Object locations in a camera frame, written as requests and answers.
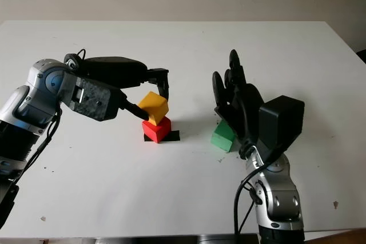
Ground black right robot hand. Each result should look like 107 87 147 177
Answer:
212 49 265 159

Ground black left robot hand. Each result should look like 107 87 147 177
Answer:
82 56 170 121

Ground green wooden block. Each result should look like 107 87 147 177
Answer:
210 120 236 153

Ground yellow wooden block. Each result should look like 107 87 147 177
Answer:
137 91 169 127

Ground red wooden block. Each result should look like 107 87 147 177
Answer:
142 117 172 144

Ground black tape strip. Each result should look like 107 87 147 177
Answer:
144 130 181 143

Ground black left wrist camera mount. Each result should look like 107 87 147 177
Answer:
61 72 128 122

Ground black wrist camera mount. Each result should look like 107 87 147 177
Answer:
61 72 128 122
257 95 305 162

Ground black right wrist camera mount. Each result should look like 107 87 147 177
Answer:
257 95 305 162

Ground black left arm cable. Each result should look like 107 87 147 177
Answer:
11 49 87 191

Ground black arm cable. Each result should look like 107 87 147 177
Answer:
11 49 87 191
233 155 280 244

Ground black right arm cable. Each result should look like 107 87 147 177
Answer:
233 155 280 244

